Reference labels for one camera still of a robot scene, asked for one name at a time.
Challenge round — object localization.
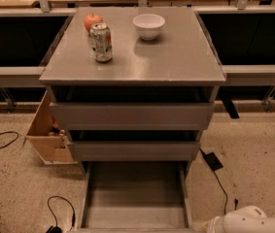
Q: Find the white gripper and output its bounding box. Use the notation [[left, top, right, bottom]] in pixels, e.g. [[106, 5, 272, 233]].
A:
[[207, 216, 224, 233]]

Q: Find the grey bottom drawer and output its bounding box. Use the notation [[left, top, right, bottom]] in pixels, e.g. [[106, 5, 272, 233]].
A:
[[76, 162, 200, 233]]

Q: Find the grey drawer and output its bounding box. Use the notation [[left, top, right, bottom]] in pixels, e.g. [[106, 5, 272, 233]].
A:
[[50, 102, 214, 130], [68, 141, 199, 161], [76, 162, 200, 233]]

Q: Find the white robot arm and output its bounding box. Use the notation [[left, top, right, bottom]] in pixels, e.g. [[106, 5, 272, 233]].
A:
[[207, 206, 275, 233]]

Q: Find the grey drawer cabinet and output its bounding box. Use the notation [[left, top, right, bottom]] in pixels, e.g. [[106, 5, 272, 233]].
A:
[[40, 7, 225, 162]]

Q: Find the grey middle drawer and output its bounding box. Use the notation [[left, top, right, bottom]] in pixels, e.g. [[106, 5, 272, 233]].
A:
[[68, 141, 199, 161]]

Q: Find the grey top drawer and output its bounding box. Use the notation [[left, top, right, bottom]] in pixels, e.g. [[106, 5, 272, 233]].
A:
[[50, 102, 214, 130]]

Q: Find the black power adapter right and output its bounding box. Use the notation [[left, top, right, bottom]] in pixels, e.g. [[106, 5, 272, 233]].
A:
[[199, 149, 229, 215]]

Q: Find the cardboard box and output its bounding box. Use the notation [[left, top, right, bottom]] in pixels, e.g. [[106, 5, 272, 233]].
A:
[[26, 93, 76, 164]]

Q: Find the white ceramic bowl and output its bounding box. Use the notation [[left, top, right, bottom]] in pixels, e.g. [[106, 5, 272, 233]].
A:
[[133, 14, 165, 40]]

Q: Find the crumpled soda can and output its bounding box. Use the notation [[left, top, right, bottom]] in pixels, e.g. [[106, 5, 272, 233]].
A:
[[90, 22, 113, 62]]

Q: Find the red apple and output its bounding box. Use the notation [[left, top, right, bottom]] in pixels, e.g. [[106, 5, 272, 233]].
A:
[[84, 14, 103, 32]]

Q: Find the grey metal rail frame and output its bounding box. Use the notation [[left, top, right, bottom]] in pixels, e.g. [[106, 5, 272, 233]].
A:
[[0, 7, 275, 87]]

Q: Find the black cable bottom left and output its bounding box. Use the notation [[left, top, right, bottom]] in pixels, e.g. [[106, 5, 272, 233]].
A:
[[45, 195, 77, 233]]

